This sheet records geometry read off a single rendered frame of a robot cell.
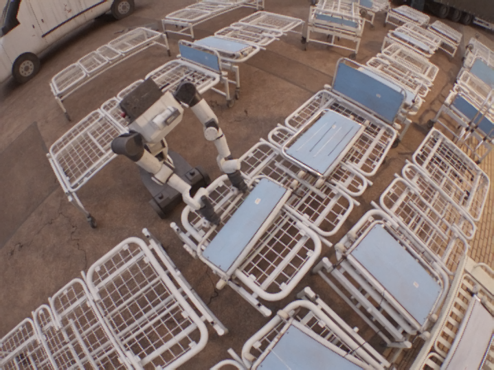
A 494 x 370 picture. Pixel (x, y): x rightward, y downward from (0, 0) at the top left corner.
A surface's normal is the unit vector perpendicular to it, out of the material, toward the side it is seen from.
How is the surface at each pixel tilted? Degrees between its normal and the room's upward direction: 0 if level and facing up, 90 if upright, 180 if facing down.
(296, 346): 5
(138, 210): 0
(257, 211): 1
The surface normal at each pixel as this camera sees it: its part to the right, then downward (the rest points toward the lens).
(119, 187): -0.03, -0.54
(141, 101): 0.54, 0.20
